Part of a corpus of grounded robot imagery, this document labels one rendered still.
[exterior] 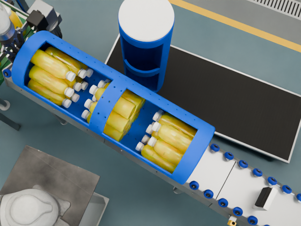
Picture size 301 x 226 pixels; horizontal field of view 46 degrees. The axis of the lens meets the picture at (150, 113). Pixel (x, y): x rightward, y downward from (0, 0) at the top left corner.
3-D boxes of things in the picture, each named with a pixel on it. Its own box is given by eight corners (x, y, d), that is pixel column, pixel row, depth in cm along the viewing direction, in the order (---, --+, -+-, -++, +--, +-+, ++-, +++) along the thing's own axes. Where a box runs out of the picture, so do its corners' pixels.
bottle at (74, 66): (48, 44, 157) (83, 64, 155) (54, 47, 164) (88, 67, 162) (40, 58, 157) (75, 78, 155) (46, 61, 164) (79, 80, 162)
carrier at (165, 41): (122, 64, 263) (129, 100, 256) (113, -4, 178) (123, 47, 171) (159, 57, 265) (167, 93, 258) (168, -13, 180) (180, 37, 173)
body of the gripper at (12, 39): (2, 17, 136) (10, 29, 145) (-11, 35, 134) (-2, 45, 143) (18, 27, 135) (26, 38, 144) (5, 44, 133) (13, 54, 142)
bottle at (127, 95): (140, 99, 151) (104, 78, 153) (133, 114, 152) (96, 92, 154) (144, 98, 158) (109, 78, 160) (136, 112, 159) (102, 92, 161)
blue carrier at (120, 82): (178, 188, 161) (188, 181, 134) (22, 93, 171) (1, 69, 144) (207, 136, 169) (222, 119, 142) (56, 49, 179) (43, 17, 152)
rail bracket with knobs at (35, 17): (40, 38, 185) (34, 28, 175) (28, 32, 186) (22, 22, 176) (51, 23, 187) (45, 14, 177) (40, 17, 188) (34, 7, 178)
